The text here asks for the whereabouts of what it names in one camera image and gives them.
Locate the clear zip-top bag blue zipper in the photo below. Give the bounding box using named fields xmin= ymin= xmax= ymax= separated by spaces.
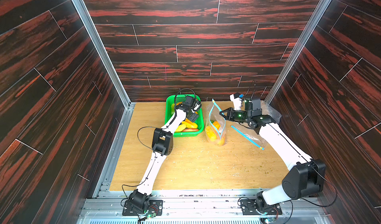
xmin=204 ymin=99 xmax=226 ymax=145

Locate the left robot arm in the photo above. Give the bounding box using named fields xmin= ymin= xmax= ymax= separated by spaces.
xmin=126 ymin=95 xmax=201 ymax=215

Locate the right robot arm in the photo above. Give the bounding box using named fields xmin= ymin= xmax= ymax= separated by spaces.
xmin=220 ymin=93 xmax=326 ymax=214

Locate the red mango bottom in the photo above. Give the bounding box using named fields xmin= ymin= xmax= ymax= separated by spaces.
xmin=182 ymin=128 xmax=199 ymax=132

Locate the green plastic basket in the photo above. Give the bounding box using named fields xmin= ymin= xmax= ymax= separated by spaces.
xmin=165 ymin=94 xmax=204 ymax=137

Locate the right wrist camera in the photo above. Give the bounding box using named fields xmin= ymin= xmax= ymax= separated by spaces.
xmin=230 ymin=93 xmax=244 ymax=110

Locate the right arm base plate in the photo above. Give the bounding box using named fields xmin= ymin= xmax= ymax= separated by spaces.
xmin=237 ymin=197 xmax=282 ymax=216

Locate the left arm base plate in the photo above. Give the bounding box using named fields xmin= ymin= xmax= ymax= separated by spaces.
xmin=122 ymin=199 xmax=164 ymax=218

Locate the aluminium front rail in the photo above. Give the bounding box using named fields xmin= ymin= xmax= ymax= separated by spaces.
xmin=77 ymin=189 xmax=333 ymax=224

